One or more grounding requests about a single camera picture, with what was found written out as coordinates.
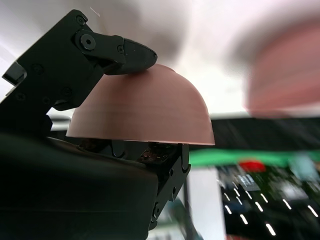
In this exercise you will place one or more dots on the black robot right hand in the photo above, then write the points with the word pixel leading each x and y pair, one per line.
pixel 50 62

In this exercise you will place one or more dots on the pink plastic bowl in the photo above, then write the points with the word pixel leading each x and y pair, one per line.
pixel 150 112
pixel 287 82

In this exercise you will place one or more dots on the black backdrop cloth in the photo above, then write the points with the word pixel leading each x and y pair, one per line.
pixel 250 132

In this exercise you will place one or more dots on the small red object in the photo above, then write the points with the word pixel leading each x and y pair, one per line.
pixel 251 166

